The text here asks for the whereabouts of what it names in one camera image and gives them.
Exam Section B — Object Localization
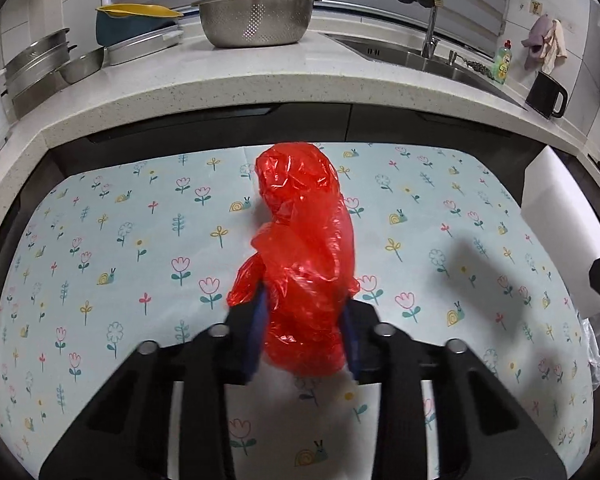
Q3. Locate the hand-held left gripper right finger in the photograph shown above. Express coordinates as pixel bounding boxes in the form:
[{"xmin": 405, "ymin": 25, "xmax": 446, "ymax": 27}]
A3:
[{"xmin": 341, "ymin": 300, "xmax": 568, "ymax": 480}]

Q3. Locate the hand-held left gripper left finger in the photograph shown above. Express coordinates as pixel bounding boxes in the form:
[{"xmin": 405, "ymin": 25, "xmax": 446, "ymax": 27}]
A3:
[{"xmin": 39, "ymin": 287, "xmax": 268, "ymax": 480}]

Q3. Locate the white paper sheet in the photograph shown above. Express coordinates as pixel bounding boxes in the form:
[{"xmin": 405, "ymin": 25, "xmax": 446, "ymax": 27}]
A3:
[{"xmin": 521, "ymin": 145, "xmax": 600, "ymax": 311}]

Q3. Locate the red plastic bag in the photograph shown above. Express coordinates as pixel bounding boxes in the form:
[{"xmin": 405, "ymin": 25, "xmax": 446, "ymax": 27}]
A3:
[{"xmin": 226, "ymin": 142, "xmax": 362, "ymax": 378}]

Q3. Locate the floral light blue tablecloth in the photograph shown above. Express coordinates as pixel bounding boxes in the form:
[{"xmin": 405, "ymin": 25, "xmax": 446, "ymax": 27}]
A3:
[{"xmin": 0, "ymin": 141, "xmax": 596, "ymax": 480}]

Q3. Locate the black mug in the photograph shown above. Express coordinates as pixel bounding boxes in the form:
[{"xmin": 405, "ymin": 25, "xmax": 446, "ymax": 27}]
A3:
[{"xmin": 525, "ymin": 70, "xmax": 568, "ymax": 120}]

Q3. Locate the dark kitchen cabinet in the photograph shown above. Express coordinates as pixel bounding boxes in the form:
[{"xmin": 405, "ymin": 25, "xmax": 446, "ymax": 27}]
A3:
[{"xmin": 45, "ymin": 102, "xmax": 581, "ymax": 181}]

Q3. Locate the green dish soap bottle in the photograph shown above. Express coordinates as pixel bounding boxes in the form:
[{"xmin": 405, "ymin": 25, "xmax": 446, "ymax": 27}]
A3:
[{"xmin": 492, "ymin": 40, "xmax": 513, "ymax": 85}]

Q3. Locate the beige hanging cloth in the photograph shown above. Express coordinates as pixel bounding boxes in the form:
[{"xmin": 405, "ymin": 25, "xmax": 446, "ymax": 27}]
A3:
[{"xmin": 540, "ymin": 19, "xmax": 568, "ymax": 75}]

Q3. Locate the dark scouring pad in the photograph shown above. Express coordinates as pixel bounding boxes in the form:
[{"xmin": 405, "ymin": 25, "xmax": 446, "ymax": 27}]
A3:
[{"xmin": 462, "ymin": 59, "xmax": 493, "ymax": 78}]

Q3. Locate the purple hanging cloth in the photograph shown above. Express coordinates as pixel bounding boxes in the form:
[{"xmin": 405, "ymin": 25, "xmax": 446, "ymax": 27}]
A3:
[{"xmin": 522, "ymin": 14, "xmax": 553, "ymax": 70}]

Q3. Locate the stainless steel sink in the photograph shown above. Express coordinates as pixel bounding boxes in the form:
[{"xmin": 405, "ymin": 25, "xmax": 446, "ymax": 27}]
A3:
[{"xmin": 330, "ymin": 35, "xmax": 528, "ymax": 111}]

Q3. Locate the chrome kitchen faucet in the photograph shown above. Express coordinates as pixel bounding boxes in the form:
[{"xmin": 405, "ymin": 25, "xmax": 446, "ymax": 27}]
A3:
[{"xmin": 420, "ymin": 0, "xmax": 443, "ymax": 58}]

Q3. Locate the stainless steel tray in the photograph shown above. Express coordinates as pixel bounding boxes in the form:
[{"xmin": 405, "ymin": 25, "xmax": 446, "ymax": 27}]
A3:
[{"xmin": 105, "ymin": 24, "xmax": 186, "ymax": 67}]

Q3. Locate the stainless steel colander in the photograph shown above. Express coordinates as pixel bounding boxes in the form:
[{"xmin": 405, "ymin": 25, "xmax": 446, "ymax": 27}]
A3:
[{"xmin": 191, "ymin": 0, "xmax": 323, "ymax": 49}]

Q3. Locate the small stainless steel bowl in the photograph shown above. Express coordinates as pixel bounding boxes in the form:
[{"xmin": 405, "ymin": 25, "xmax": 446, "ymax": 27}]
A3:
[{"xmin": 57, "ymin": 46, "xmax": 106, "ymax": 85}]

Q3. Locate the blue and yellow bowl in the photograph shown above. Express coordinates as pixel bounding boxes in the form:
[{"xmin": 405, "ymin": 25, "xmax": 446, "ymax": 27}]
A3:
[{"xmin": 95, "ymin": 4, "xmax": 185, "ymax": 47}]

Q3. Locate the stack of steel pots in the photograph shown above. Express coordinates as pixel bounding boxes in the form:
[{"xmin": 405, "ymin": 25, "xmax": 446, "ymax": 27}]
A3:
[{"xmin": 2, "ymin": 27, "xmax": 76, "ymax": 118}]

